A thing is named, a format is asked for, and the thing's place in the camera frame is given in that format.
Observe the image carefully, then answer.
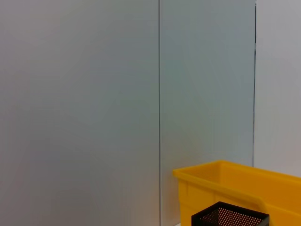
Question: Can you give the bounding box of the black mesh pen holder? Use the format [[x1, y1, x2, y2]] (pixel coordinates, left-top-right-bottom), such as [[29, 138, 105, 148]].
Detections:
[[191, 201, 270, 226]]

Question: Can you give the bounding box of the yellow plastic bin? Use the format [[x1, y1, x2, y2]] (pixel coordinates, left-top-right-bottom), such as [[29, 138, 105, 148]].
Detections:
[[173, 160, 301, 226]]

